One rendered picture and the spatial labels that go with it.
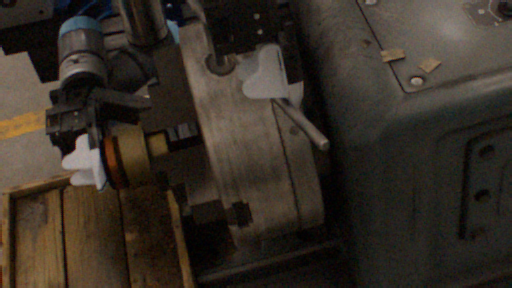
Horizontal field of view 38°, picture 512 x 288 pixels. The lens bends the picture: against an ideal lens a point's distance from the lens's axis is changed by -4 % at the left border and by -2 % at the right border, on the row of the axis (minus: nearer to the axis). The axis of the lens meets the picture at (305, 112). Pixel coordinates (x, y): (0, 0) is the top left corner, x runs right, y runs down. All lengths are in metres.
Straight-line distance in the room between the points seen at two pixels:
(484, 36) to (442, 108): 0.12
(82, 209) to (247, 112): 0.48
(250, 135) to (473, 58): 0.28
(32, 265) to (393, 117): 0.68
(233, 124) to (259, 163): 0.06
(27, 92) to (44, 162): 0.40
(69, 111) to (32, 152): 1.64
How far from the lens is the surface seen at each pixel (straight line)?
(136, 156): 1.03
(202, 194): 0.96
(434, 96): 0.83
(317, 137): 0.72
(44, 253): 1.28
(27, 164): 2.73
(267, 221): 0.97
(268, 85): 0.75
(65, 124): 1.11
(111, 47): 1.67
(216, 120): 0.91
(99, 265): 1.22
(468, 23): 0.92
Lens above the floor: 1.84
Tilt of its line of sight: 46 degrees down
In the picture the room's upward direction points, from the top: 9 degrees counter-clockwise
